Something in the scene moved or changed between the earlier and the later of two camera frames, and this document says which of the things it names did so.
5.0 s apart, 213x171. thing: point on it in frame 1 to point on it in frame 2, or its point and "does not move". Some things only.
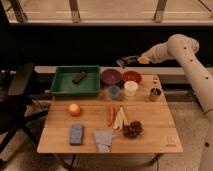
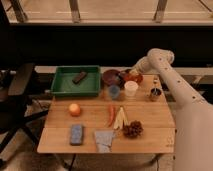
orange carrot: x=111 y=115 does not move
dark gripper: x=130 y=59 to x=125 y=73
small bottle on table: x=155 y=80 does not move
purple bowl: x=110 y=76 does not move
